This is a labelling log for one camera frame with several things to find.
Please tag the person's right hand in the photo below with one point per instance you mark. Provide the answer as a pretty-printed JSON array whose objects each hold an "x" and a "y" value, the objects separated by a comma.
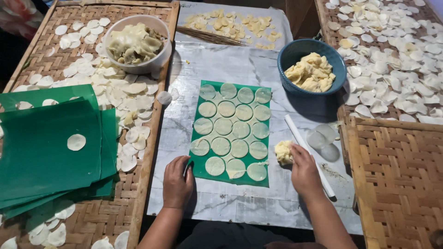
[{"x": 306, "y": 174}]

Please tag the person's left hand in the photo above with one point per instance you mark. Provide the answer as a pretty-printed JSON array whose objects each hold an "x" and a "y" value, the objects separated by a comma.
[{"x": 176, "y": 185}]

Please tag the green plastic sheet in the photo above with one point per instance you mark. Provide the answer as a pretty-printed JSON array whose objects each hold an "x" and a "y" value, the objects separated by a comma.
[{"x": 198, "y": 167}]

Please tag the yellow dough lump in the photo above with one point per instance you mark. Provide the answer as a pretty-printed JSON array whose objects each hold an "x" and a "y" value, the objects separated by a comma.
[{"x": 283, "y": 152}]

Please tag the white rolling stick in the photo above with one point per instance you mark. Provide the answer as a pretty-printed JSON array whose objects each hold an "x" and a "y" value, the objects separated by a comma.
[{"x": 304, "y": 141}]

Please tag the clear drinking glass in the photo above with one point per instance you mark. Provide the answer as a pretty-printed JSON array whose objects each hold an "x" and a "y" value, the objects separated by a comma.
[{"x": 320, "y": 137}]

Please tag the cut dough rounds layer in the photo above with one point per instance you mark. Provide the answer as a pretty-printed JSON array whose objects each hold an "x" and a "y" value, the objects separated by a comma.
[{"x": 230, "y": 129}]

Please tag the large woven bamboo tray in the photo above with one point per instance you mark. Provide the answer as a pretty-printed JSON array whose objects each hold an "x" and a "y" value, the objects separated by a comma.
[{"x": 103, "y": 214}]

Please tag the person's dark trousers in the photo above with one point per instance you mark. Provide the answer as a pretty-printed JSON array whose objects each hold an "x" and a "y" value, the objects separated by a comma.
[{"x": 235, "y": 237}]

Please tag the translucent dough round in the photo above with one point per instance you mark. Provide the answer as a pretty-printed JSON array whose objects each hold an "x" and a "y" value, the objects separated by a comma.
[{"x": 164, "y": 98}]

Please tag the empty woven bamboo tray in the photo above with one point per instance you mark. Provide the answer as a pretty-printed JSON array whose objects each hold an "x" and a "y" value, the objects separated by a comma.
[{"x": 398, "y": 183}]

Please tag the yellow dough scraps heap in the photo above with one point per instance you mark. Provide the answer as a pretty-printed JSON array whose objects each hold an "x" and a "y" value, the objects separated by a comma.
[{"x": 311, "y": 73}]

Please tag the single white dough round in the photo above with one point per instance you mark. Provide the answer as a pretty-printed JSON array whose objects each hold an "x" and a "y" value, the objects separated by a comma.
[{"x": 76, "y": 142}]

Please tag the pile of white dough rounds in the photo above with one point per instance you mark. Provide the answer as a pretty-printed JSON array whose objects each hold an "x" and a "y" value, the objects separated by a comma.
[{"x": 114, "y": 90}]

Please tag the white plastic bowl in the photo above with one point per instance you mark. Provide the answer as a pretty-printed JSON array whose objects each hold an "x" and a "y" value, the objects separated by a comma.
[{"x": 157, "y": 60}]

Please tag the marbled plastic table cover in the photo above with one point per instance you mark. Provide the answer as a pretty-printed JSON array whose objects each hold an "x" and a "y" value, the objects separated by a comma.
[{"x": 221, "y": 65}]

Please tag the blue bowl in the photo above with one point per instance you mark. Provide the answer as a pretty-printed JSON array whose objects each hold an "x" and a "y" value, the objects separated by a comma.
[{"x": 304, "y": 46}]

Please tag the stack of green plastic sheets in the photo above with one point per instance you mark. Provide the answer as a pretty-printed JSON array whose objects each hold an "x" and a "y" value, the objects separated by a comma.
[{"x": 41, "y": 162}]

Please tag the woven bamboo tray with rounds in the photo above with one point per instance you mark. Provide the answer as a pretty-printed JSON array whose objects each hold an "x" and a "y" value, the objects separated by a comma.
[{"x": 323, "y": 31}]

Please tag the heap of drying white rounds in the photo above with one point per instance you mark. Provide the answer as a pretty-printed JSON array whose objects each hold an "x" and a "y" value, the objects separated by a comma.
[{"x": 394, "y": 58}]

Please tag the pale greyish dough scraps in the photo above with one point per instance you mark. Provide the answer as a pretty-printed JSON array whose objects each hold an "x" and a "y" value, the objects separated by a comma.
[{"x": 135, "y": 43}]

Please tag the bundle of thin broom sticks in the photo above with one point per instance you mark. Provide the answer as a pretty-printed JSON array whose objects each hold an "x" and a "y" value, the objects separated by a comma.
[{"x": 211, "y": 36}]

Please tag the pile of yellow dried chips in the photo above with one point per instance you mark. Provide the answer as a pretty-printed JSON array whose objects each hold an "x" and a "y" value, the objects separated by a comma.
[{"x": 230, "y": 26}]

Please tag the floral cloth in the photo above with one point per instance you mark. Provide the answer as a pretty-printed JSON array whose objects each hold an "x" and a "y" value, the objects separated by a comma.
[{"x": 17, "y": 15}]

